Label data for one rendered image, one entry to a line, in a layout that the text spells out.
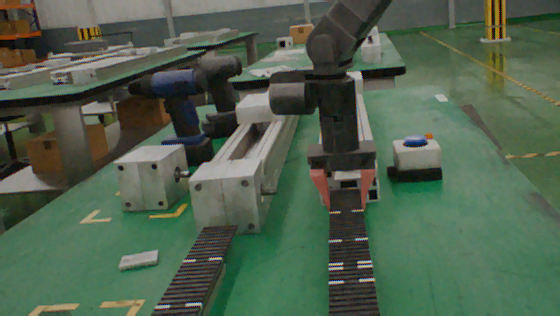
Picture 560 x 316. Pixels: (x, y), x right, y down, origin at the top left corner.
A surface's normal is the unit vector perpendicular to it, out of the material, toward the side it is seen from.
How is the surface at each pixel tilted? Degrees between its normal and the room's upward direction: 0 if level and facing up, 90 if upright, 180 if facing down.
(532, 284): 0
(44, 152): 89
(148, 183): 90
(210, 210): 90
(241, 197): 90
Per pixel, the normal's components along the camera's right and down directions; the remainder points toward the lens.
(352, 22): -0.31, 0.27
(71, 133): -0.07, 0.24
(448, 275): -0.11, -0.97
